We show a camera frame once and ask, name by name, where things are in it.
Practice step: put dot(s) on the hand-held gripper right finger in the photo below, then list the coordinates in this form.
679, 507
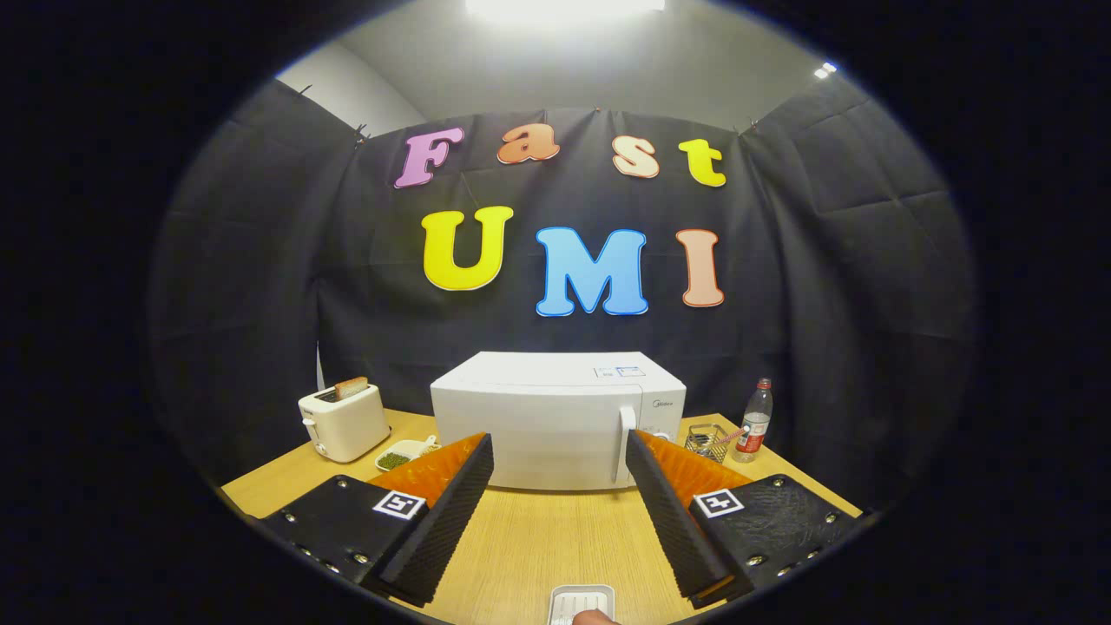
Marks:
673, 521

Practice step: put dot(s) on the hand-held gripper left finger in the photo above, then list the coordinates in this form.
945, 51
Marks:
443, 529

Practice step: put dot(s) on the white toaster oven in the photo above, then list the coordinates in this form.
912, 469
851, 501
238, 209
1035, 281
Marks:
538, 434

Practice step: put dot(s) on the white food tray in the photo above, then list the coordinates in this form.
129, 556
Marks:
577, 601

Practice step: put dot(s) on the cream pop-up toaster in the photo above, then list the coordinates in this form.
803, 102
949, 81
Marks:
347, 427

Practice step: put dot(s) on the white divided bean dish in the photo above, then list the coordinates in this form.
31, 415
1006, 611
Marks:
399, 457

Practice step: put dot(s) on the red striped straw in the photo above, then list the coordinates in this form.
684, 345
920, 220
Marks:
731, 435

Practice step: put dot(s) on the clear plastic water bottle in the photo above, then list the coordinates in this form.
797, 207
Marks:
753, 425

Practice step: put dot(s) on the toast slice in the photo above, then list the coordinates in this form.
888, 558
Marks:
351, 388

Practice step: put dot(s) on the small ceiling spotlight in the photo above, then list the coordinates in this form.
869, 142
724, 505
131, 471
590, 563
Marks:
825, 70

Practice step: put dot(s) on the large ceiling light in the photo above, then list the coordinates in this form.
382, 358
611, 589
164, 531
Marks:
564, 9

